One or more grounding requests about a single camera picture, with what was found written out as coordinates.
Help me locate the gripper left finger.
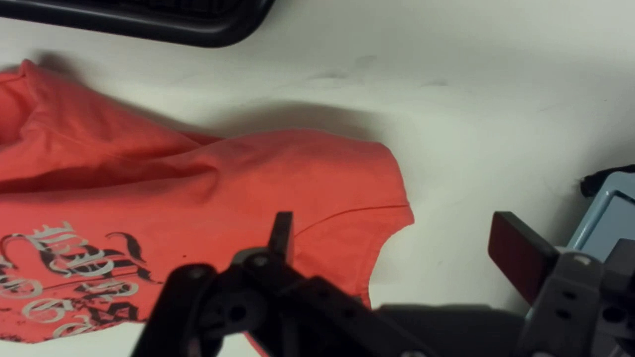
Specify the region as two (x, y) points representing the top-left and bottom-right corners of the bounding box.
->
(130, 211), (437, 357)

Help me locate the orange printed cloth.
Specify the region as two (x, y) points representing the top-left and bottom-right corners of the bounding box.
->
(0, 59), (415, 357)

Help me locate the light blue box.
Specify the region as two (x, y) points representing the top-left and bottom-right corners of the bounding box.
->
(567, 172), (635, 262)

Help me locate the black keyboard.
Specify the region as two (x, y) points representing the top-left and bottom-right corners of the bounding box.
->
(0, 0), (276, 48)

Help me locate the black cable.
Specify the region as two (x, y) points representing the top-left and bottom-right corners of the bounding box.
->
(579, 164), (635, 198)

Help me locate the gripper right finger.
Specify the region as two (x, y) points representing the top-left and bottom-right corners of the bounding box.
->
(488, 211), (635, 357)

